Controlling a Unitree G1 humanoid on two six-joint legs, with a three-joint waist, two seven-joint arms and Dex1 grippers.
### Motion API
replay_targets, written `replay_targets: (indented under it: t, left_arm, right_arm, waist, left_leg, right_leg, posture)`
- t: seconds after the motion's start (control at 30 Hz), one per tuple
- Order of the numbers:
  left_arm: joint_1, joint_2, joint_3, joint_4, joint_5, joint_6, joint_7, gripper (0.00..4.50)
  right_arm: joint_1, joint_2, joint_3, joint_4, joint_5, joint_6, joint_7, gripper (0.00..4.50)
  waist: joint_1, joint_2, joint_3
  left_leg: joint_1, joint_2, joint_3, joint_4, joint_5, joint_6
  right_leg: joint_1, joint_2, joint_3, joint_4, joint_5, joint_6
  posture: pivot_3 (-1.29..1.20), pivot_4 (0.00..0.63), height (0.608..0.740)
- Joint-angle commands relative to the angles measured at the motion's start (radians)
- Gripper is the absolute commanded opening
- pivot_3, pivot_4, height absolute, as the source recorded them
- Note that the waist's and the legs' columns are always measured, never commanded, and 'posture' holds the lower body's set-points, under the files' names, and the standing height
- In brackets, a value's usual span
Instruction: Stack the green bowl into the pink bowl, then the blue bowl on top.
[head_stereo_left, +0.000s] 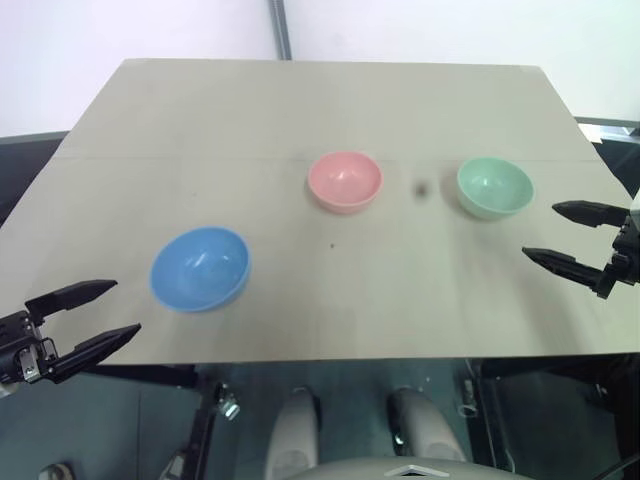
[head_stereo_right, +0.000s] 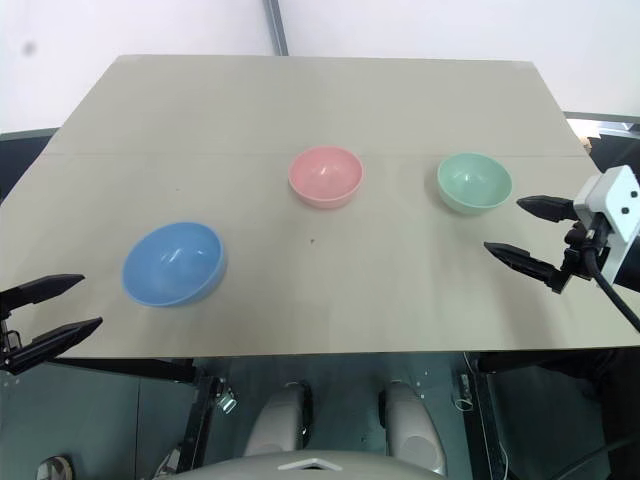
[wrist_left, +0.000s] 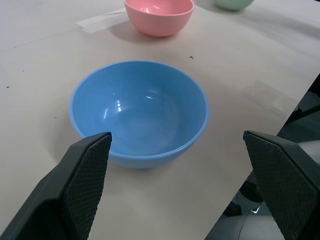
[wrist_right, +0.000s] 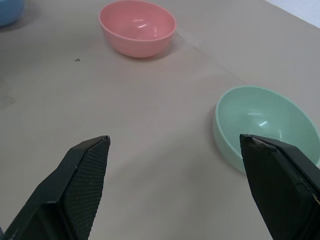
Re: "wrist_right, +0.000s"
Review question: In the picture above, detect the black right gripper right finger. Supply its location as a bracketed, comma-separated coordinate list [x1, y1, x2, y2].
[239, 133, 320, 240]

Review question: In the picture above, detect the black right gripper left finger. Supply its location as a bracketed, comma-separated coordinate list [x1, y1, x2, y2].
[1, 135, 111, 240]

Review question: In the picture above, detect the blue plastic bowl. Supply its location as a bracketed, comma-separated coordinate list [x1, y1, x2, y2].
[0, 0, 25, 28]

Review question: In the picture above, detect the green plastic bowl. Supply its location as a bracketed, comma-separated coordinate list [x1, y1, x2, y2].
[212, 85, 320, 174]

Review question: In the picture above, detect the pink plastic bowl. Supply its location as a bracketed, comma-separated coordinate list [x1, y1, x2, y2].
[99, 0, 178, 59]

